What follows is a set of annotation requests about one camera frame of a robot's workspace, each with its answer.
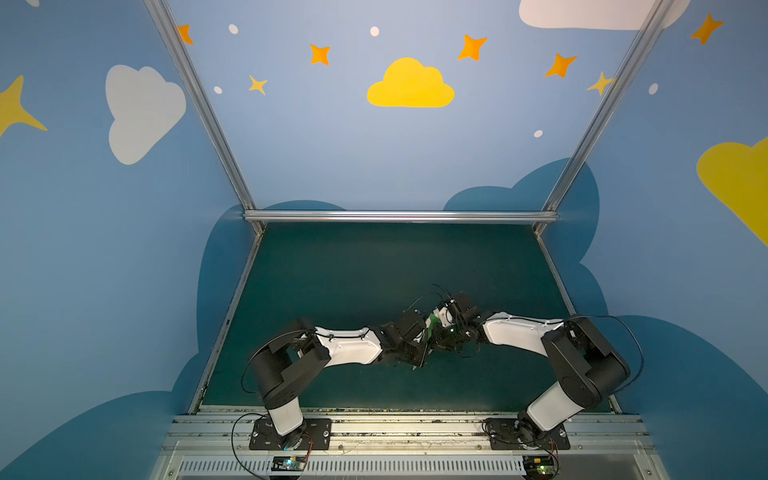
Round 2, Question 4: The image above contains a green square paper sheet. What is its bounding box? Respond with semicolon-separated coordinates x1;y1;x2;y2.
418;314;440;368

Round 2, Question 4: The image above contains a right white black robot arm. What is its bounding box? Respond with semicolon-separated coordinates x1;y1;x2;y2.
422;296;631;449

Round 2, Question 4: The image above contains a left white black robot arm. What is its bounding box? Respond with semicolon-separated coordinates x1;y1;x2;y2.
243;311;428;450

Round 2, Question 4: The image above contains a right green circuit board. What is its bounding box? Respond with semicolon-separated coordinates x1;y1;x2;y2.
523;456;558;480

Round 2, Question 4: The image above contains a green circuit board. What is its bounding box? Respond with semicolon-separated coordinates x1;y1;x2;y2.
270;456;308;473
523;456;558;480

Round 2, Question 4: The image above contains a left green circuit board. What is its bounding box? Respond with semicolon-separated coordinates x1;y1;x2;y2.
270;456;308;473

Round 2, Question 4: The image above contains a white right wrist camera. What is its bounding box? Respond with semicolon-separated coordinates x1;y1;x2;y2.
429;306;455;328

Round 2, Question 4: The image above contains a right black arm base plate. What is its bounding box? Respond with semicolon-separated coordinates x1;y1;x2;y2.
482;417;571;450

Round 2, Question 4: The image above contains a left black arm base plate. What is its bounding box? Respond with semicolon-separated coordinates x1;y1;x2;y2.
248;416;332;451

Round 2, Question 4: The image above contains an aluminium back frame rail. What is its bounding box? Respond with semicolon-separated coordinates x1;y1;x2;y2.
244;210;558;224

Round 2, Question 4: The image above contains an aluminium right floor rail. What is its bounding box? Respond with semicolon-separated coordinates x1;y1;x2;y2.
535;233;624;415

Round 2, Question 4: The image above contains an aluminium floor rail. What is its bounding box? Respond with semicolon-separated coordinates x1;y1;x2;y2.
187;233;263;415
535;233;624;415

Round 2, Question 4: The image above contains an aluminium left floor rail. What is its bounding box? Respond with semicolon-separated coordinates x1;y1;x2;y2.
187;233;263;415

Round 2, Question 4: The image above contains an aluminium right frame post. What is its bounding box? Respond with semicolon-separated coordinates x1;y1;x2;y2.
533;0;674;237

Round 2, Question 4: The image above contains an aluminium frame post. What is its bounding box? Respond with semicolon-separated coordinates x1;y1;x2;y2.
533;0;674;237
144;0;257;213

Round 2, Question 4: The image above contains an aluminium left frame post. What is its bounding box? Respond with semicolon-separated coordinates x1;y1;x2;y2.
144;0;257;213

